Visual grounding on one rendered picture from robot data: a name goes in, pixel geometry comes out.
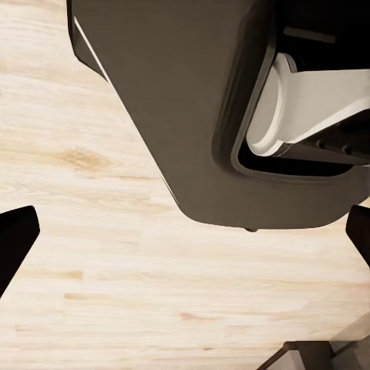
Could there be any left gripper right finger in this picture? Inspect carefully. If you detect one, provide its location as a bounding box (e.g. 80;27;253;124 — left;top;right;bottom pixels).
345;204;370;267

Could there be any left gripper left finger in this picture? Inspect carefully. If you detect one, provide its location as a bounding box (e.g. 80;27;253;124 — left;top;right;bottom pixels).
0;204;40;297

